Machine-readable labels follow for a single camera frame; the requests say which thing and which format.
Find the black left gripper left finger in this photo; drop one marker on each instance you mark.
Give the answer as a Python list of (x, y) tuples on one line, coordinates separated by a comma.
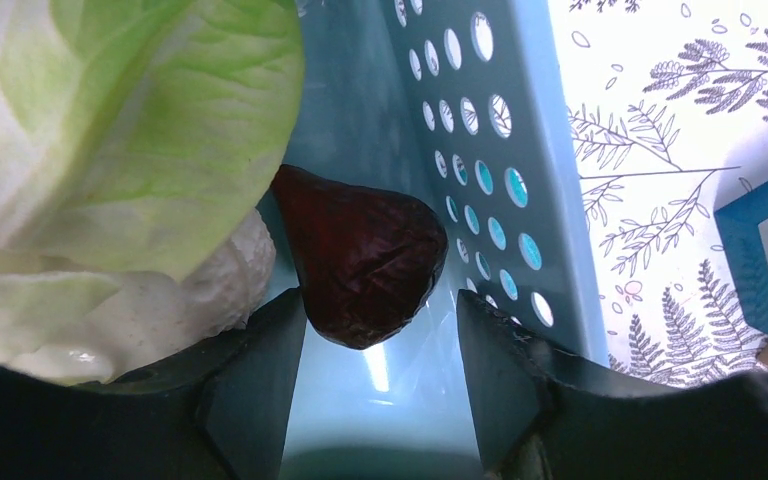
[(216, 410)]

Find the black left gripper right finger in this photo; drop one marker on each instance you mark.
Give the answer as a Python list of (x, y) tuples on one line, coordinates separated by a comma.
[(622, 424)]

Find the dark red toy fig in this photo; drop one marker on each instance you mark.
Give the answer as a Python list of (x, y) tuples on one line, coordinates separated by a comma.
[(367, 259)]

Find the toy cauliflower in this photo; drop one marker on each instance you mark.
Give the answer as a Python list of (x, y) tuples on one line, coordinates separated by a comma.
[(136, 140)]

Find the blue perforated plastic basket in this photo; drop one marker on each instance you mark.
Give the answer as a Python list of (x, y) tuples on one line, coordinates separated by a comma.
[(460, 104)]

